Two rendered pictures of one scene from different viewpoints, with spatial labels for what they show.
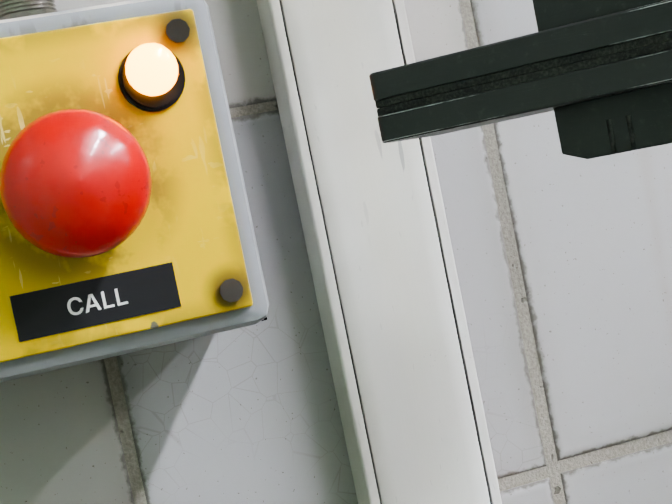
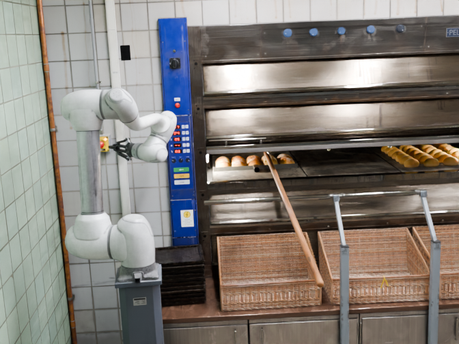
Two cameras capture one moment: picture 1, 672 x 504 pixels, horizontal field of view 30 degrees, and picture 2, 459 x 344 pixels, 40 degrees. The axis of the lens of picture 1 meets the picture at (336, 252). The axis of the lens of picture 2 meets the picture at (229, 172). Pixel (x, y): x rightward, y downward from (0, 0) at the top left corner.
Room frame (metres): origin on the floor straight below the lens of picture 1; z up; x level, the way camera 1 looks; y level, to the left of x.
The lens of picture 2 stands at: (-2.92, -1.51, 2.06)
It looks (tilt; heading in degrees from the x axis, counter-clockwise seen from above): 13 degrees down; 14
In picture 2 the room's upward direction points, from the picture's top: 2 degrees counter-clockwise
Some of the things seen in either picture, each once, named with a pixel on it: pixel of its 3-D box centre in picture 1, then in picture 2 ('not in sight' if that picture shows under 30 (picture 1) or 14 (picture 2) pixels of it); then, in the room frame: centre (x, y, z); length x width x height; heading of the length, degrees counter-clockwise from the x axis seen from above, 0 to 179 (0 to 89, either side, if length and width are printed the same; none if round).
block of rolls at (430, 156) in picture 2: not in sight; (426, 153); (1.41, -1.80, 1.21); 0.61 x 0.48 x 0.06; 16
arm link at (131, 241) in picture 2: not in sight; (134, 239); (-0.42, -0.42, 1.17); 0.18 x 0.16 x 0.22; 97
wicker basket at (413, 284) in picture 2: not in sight; (371, 263); (0.58, -1.45, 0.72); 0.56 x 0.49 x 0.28; 105
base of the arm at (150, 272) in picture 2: not in sight; (138, 269); (-0.44, -0.44, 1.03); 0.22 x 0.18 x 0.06; 20
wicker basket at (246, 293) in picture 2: not in sight; (266, 269); (0.42, -0.86, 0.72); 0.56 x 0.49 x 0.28; 106
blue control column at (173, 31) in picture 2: not in sight; (188, 168); (1.44, -0.09, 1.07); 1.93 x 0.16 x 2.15; 16
